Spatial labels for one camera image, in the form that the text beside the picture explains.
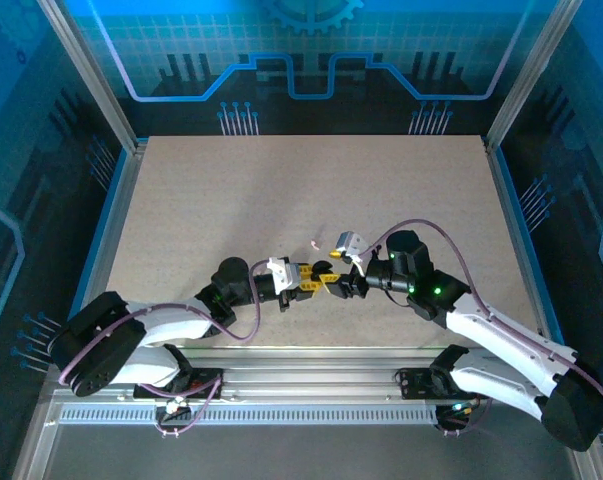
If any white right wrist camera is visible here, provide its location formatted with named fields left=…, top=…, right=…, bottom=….
left=330, top=230, right=370, bottom=266

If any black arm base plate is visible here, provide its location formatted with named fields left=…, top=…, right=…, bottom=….
left=133, top=366, right=226, bottom=401
left=398, top=367, right=487, bottom=401

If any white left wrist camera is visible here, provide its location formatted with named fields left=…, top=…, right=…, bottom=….
left=266, top=256, right=303, bottom=295

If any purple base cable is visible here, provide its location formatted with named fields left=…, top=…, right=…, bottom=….
left=438, top=397, right=495, bottom=436
left=153, top=377, right=225, bottom=439

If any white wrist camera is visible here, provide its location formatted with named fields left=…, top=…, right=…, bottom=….
left=330, top=230, right=370, bottom=266
left=266, top=256, right=303, bottom=295

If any slotted grey cable duct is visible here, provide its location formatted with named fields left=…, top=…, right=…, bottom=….
left=58, top=405, right=445, bottom=425

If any blue edged side rail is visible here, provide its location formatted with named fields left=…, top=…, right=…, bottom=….
left=482, top=139, right=603, bottom=480
left=10, top=139, right=150, bottom=480

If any aluminium frame post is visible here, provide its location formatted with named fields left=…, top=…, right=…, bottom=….
left=482, top=0, right=585, bottom=154
left=35, top=0, right=150, bottom=154

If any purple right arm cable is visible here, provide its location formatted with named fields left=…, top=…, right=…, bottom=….
left=360, top=219, right=603, bottom=431

